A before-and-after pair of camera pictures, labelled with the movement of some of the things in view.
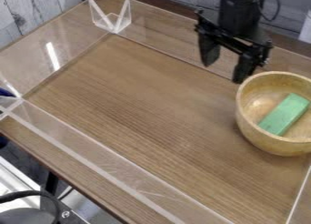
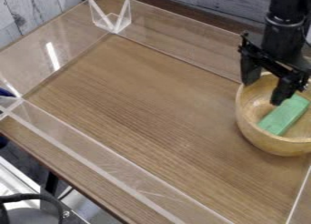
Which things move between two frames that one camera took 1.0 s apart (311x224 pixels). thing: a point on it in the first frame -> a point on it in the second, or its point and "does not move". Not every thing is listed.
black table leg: (50, 183) does not move
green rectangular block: (284, 114) does not move
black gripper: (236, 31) -> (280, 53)
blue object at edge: (6, 93) does not move
